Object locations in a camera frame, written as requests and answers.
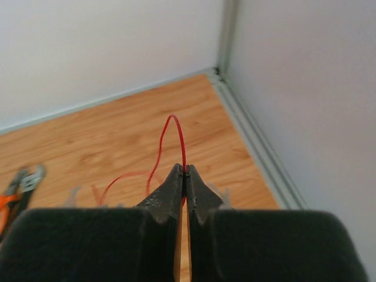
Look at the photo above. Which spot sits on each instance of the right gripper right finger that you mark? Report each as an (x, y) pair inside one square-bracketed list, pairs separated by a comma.
[(229, 244)]

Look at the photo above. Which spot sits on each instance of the black adjustable wrench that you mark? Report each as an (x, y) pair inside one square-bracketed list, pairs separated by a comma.
[(26, 189)]

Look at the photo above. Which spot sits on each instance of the small orange needle-nose pliers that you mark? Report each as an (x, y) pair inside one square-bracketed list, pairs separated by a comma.
[(9, 199)]

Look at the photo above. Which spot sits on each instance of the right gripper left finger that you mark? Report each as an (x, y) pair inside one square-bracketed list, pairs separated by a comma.
[(140, 243)]

